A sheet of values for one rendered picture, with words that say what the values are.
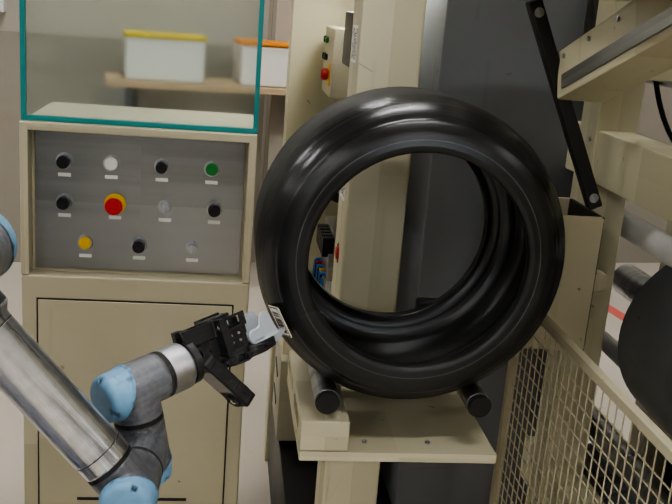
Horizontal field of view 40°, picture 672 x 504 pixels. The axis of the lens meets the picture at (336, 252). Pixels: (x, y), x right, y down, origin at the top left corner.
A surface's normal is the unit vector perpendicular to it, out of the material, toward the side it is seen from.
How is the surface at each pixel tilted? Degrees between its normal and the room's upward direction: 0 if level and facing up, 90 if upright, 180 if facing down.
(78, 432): 74
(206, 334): 70
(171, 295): 90
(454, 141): 79
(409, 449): 0
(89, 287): 90
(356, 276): 90
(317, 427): 90
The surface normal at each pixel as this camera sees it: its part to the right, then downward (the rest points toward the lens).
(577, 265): 0.11, 0.27
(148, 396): 0.73, 0.11
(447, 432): 0.07, -0.96
